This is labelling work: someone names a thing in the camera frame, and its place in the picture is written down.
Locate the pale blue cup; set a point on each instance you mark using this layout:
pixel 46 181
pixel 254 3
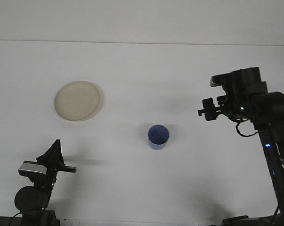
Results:
pixel 158 136

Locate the pale round plate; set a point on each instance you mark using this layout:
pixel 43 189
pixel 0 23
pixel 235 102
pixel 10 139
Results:
pixel 77 101

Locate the dark robot cart surface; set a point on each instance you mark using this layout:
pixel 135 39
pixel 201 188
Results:
pixel 0 221

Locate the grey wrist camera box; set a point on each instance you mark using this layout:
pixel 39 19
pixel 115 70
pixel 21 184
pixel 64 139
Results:
pixel 220 78
pixel 32 168

